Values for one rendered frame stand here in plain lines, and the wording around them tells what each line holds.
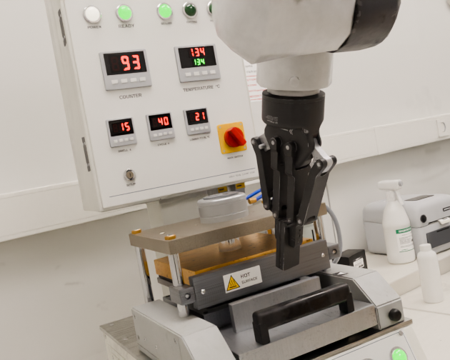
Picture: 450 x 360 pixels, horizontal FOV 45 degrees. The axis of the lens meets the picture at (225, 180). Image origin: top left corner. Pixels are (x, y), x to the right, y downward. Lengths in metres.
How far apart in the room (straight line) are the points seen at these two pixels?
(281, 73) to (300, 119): 0.06
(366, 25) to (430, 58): 1.86
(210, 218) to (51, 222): 0.50
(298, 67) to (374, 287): 0.37
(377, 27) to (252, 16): 0.13
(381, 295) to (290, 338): 0.17
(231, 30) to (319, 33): 0.08
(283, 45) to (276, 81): 0.12
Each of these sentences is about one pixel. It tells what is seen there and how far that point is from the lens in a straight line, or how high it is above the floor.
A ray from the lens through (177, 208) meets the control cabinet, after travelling 1.02.
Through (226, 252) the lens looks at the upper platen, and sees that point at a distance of 0.87.
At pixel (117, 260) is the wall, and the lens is 1.38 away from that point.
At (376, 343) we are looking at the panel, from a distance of 0.82.
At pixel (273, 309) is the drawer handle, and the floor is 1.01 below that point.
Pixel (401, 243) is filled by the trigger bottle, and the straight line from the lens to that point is 1.71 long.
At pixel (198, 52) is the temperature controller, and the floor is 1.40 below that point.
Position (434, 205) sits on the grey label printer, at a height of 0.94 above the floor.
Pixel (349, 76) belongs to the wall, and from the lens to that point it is 1.98.
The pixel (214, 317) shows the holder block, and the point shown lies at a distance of 0.80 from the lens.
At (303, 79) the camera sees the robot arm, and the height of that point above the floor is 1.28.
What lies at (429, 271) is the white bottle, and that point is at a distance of 1.48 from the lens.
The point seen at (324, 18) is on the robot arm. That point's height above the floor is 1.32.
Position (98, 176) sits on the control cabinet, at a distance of 0.94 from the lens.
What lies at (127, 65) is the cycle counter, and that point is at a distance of 0.98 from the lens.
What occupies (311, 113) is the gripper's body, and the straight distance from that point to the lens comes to 0.64.
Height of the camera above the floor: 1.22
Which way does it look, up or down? 3 degrees down
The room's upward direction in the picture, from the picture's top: 10 degrees counter-clockwise
